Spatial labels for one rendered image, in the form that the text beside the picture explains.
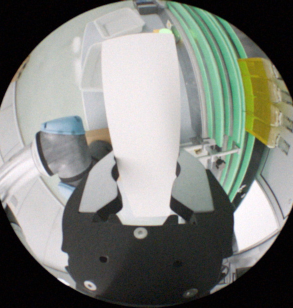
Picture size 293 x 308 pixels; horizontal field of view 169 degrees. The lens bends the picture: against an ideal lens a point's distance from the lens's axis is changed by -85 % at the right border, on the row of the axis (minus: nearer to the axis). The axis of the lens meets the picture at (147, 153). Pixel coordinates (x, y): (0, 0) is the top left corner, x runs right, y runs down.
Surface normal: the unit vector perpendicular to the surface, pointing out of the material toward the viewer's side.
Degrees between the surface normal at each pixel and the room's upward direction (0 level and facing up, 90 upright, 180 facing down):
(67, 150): 49
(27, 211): 90
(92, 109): 0
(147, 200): 0
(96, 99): 0
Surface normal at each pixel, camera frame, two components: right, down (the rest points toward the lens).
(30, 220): 0.97, -0.18
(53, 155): 0.73, 0.25
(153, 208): -0.02, 0.51
